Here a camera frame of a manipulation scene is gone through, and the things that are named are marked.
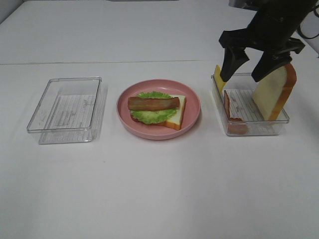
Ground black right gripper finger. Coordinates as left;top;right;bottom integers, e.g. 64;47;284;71
251;52;292;82
220;47;249;82

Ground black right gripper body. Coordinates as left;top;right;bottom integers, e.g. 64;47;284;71
219;4;306;54

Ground yellow cheese slice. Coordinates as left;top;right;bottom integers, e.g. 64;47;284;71
213;65;226;94

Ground bacon strip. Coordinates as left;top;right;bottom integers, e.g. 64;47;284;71
224;90;248;135
128;97;180;111

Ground bread slice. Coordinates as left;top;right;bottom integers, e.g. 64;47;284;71
131;95;186;130
252;63;297;121

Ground green lettuce leaf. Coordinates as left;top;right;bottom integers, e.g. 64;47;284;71
130;91;179;124

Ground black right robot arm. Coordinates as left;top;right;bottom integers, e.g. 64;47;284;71
219;0;317;82

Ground clear plastic right tray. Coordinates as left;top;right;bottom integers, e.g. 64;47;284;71
211;73;290;136

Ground clear plastic tray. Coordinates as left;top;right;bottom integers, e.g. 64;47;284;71
26;77;108;144
211;73;290;136

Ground pink round plate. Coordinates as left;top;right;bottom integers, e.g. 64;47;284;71
117;79;201;140

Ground clear plastic left tray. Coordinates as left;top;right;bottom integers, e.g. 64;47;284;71
26;77;108;144

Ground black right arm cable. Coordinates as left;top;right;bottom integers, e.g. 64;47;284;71
298;7;319;40

